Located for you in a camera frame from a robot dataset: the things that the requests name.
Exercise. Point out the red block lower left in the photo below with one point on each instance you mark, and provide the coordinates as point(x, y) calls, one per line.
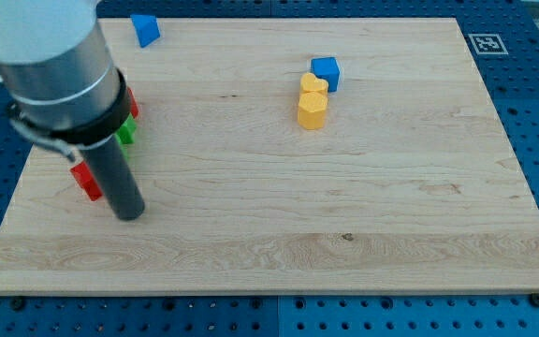
point(86, 181)

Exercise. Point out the light wooden board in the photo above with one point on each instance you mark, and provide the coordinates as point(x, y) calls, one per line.
point(410, 188)

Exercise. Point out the yellow heart block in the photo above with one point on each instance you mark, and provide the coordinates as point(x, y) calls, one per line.
point(309, 83)

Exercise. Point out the red star block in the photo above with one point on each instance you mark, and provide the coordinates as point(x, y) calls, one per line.
point(134, 109)

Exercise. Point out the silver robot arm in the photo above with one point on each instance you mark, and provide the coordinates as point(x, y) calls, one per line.
point(57, 67)

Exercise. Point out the blue triangular block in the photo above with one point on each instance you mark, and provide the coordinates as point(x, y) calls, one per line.
point(146, 28)

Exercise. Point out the yellow hexagon block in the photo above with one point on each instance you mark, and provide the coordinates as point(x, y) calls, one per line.
point(312, 110)

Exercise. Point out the white fiducial marker tag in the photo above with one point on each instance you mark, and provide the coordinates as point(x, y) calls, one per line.
point(487, 44)

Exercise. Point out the green block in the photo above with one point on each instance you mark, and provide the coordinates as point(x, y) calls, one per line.
point(125, 134)

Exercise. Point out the dark grey cylindrical pointer tool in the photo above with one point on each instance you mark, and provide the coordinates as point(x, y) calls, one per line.
point(105, 159)

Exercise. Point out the blue cube block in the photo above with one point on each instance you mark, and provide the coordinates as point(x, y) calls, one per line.
point(327, 68)

